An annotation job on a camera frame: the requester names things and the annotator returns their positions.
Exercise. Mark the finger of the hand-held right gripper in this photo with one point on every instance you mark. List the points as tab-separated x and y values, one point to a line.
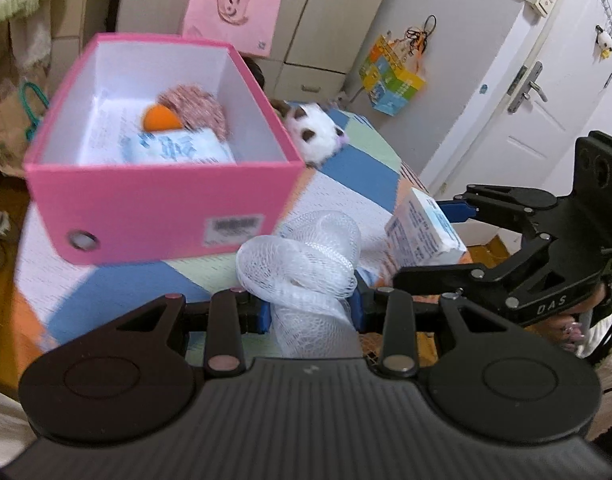
450	280
510	205

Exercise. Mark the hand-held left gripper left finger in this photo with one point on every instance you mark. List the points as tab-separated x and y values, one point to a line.
262	314

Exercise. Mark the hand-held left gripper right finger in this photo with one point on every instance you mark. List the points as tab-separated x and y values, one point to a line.
359	310

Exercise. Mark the white and blue carton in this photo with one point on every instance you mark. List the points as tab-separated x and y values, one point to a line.
420	230

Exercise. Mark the white mesh bath sponge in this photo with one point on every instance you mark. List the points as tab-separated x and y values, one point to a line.
296	260

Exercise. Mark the pink cardboard box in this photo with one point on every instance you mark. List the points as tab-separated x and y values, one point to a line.
161	210

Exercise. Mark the blue and white packet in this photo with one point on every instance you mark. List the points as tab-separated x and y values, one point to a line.
186	147

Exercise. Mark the white plush animal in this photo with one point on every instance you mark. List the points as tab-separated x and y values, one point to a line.
316	127

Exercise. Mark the orange makeup sponge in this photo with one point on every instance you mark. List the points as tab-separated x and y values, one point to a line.
158	119

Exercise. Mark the person's right hand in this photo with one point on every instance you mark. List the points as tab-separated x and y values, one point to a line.
568	332

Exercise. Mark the white door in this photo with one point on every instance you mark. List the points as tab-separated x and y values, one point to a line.
560	85

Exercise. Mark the patchwork patterned tablecloth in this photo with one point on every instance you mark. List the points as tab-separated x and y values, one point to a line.
346	175

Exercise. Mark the colourful paper gift bag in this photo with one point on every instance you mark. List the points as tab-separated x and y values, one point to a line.
390	80

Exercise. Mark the small penguin plush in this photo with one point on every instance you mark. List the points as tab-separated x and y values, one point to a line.
604	42

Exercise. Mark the white paper sheet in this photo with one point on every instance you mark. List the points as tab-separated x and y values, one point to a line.
106	130

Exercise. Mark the black suitcase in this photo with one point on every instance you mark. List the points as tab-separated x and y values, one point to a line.
256	72

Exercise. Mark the beige three-door wardrobe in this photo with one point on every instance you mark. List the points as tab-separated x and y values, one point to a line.
326	10

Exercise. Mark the pink tote bag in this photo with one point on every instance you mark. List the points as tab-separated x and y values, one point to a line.
226	20

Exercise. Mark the brown paper bag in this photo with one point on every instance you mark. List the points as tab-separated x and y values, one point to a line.
6	132

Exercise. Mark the beige light switch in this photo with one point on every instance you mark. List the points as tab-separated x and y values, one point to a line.
538	0

